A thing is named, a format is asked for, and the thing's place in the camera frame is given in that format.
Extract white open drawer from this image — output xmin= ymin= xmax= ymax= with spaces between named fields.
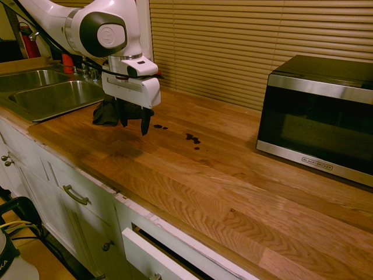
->
xmin=121 ymin=226 xmax=210 ymax=280

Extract stainless steel double sink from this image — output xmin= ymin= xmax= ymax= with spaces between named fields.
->
xmin=0 ymin=69 xmax=106 ymax=123

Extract wide beige window blinds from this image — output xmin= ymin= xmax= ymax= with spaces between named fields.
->
xmin=149 ymin=0 xmax=373 ymax=112

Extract white window frame post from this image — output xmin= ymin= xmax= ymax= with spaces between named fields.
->
xmin=136 ymin=0 xmax=154 ymax=64

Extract large dark liquid spill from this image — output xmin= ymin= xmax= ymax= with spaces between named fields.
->
xmin=185 ymin=132 xmax=202 ymax=151

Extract black metal stand frame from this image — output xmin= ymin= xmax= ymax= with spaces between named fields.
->
xmin=0 ymin=196 xmax=45 ymax=237

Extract chrome faucet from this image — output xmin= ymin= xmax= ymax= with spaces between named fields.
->
xmin=28 ymin=30 xmax=100 ymax=82

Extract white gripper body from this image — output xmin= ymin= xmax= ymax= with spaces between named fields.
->
xmin=101 ymin=71 xmax=162 ymax=110

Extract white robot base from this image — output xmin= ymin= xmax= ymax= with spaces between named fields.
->
xmin=0 ymin=229 xmax=40 ymax=280

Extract red spray bottle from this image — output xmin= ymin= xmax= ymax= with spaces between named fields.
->
xmin=61 ymin=52 xmax=75 ymax=74

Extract black cloth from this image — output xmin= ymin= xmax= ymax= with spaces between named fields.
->
xmin=92 ymin=94 xmax=155 ymax=137

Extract white kitchen cabinet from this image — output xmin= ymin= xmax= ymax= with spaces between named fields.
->
xmin=0 ymin=115 xmax=259 ymax=280

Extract black box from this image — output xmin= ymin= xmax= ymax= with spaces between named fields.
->
xmin=0 ymin=39 xmax=24 ymax=64

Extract narrow beige window blinds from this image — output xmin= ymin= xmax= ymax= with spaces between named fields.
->
xmin=54 ymin=0 xmax=94 ymax=9

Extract yellow cable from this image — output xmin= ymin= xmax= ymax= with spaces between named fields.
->
xmin=0 ymin=220 xmax=33 ymax=230

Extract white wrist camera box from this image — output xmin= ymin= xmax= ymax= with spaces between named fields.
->
xmin=121 ymin=59 xmax=159 ymax=79

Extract black steel microwave oven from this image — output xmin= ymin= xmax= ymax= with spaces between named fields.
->
xmin=255 ymin=54 xmax=373 ymax=188

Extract red fire extinguisher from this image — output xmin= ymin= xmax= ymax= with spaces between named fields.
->
xmin=17 ymin=22 xmax=41 ymax=60

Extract metal bar cabinet handle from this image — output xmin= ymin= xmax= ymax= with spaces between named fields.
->
xmin=62 ymin=184 xmax=90 ymax=206

